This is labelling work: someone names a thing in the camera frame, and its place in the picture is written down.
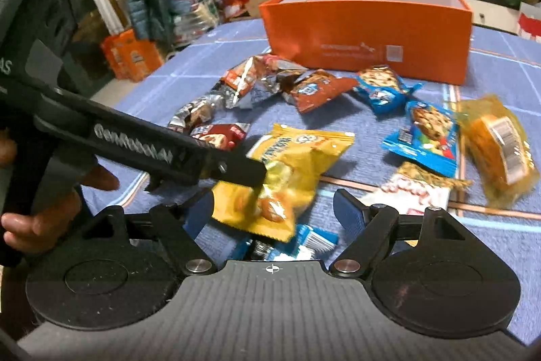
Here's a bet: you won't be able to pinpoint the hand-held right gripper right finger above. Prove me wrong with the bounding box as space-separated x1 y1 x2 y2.
329 188 466 278

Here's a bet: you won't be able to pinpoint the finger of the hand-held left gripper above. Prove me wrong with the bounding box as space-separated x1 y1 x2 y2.
144 173 204 193
196 149 268 188

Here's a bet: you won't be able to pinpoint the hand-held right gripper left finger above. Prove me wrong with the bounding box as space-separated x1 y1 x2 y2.
85 187 218 276

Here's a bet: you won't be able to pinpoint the small red-brown snack packet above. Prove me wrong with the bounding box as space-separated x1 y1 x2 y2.
189 122 252 152

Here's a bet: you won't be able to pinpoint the blue white wafer packet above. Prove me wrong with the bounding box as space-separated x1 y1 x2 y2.
232 223 339 261

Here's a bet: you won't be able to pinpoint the yellow snack packet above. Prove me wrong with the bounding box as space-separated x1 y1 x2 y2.
210 123 356 242

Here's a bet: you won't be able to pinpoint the brown silver cake packet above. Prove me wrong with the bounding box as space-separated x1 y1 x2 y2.
167 94 225 133

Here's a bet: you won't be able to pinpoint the white snack packet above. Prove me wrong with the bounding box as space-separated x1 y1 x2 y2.
370 161 472 216

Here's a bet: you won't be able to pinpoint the blue cookie packet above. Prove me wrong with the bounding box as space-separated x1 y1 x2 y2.
353 65 423 116
382 101 461 178

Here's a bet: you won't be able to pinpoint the brown cookie packet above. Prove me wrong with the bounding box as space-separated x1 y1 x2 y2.
284 69 360 114

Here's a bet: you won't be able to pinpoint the clear yellow cake packet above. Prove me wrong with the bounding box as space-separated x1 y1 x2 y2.
458 94 541 209

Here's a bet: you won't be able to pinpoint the orange cardboard box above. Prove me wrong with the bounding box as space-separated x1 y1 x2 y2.
259 0 473 85

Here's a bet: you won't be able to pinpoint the person's left hand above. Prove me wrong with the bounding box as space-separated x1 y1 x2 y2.
0 128 120 257

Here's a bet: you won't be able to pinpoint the blue plaid tablecloth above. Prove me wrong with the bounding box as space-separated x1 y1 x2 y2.
80 16 541 345

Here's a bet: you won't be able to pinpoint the orange drink crates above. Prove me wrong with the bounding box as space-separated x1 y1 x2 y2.
100 29 163 83

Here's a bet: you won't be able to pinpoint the wire rack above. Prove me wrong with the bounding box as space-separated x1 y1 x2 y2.
169 0 225 44

